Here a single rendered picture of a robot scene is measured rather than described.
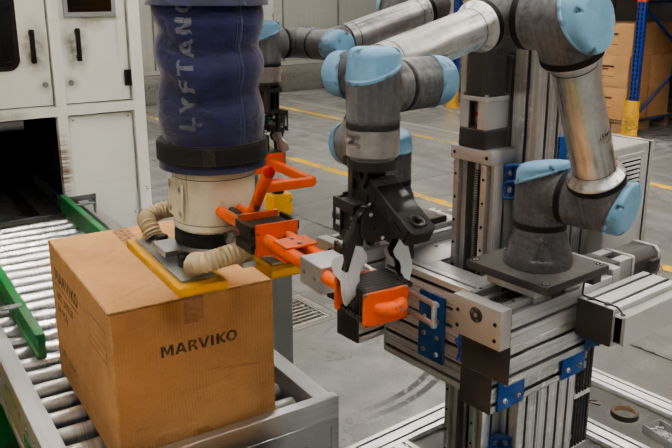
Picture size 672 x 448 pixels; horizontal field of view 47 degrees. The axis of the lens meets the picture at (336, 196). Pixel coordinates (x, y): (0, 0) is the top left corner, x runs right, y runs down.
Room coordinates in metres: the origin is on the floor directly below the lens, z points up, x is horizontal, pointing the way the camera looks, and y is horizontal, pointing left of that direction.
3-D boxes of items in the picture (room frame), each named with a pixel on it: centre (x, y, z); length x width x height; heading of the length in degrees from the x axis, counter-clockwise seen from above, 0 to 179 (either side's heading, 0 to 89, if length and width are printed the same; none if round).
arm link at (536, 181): (1.63, -0.45, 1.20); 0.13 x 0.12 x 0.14; 44
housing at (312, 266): (1.17, 0.01, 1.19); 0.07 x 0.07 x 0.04; 31
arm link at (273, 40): (1.94, 0.17, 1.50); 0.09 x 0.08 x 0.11; 129
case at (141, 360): (1.92, 0.48, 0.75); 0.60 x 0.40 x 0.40; 32
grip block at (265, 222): (1.35, 0.13, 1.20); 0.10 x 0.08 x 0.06; 121
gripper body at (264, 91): (1.93, 0.17, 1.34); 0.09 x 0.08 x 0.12; 31
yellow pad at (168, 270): (1.52, 0.34, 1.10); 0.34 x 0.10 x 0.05; 31
